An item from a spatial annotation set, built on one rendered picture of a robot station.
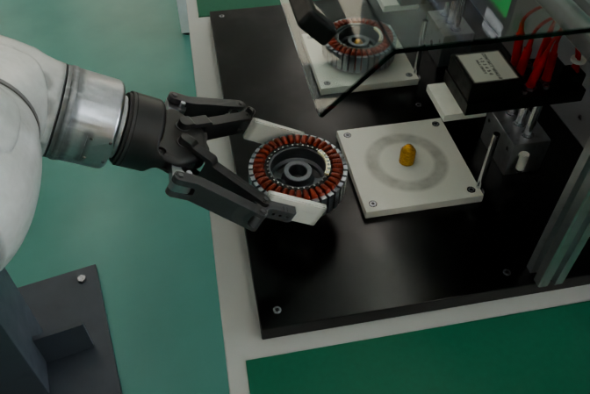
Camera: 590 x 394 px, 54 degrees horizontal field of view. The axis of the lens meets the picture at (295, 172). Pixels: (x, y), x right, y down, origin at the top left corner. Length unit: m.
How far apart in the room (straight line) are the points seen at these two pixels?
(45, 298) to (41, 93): 1.17
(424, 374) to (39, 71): 0.46
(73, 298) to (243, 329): 1.02
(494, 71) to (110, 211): 1.33
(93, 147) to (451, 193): 0.42
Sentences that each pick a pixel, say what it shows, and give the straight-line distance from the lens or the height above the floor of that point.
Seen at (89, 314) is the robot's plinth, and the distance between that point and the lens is 1.60.
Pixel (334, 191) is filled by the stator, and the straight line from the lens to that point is 0.64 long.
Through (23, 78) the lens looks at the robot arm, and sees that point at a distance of 0.53.
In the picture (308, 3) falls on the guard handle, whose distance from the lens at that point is 0.51.
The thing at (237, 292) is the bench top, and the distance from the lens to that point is 0.68.
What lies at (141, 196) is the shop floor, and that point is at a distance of 1.83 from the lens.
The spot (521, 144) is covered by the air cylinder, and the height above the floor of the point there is 0.82.
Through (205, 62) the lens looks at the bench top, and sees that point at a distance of 1.00.
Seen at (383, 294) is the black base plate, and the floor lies 0.77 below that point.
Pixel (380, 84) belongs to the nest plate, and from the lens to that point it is 0.90.
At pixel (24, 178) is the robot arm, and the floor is 1.04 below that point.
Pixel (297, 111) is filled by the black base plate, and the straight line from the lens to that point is 0.85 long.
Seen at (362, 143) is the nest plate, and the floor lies 0.78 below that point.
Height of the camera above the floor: 1.31
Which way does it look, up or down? 46 degrees down
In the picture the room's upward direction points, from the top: straight up
